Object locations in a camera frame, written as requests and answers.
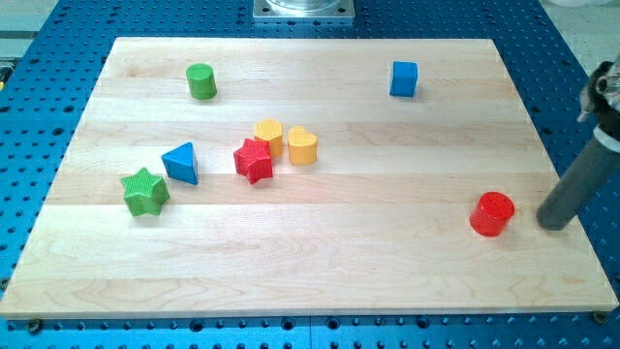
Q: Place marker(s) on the red cylinder block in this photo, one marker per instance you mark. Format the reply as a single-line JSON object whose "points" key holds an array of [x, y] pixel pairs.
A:
{"points": [[493, 212]]}

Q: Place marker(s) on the red star block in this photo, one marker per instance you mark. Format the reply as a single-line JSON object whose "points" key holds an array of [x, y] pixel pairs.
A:
{"points": [[253, 160]]}

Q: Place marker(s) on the green star block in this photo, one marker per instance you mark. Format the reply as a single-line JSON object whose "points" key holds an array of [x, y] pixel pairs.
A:
{"points": [[144, 193]]}

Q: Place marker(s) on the yellow heart block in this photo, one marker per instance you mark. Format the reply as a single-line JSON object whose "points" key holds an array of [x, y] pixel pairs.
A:
{"points": [[303, 146]]}

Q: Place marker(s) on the yellow hexagon block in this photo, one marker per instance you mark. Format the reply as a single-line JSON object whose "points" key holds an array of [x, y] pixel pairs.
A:
{"points": [[270, 130]]}

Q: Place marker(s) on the wooden board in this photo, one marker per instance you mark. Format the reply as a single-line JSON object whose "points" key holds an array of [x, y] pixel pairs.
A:
{"points": [[379, 224]]}

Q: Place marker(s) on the blue triangle block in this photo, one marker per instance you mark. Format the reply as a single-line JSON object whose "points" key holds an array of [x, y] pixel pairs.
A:
{"points": [[181, 163]]}

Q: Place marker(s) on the blue cube block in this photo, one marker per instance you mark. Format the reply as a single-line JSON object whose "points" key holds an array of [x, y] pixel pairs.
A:
{"points": [[404, 78]]}

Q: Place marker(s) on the green cylinder block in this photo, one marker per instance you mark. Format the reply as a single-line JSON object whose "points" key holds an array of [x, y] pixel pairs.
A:
{"points": [[201, 81]]}

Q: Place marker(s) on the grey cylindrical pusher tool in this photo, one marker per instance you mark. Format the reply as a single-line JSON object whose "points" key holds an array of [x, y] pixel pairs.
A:
{"points": [[591, 169]]}

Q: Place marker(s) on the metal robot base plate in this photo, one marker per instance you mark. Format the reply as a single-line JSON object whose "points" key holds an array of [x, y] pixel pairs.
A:
{"points": [[303, 10]]}

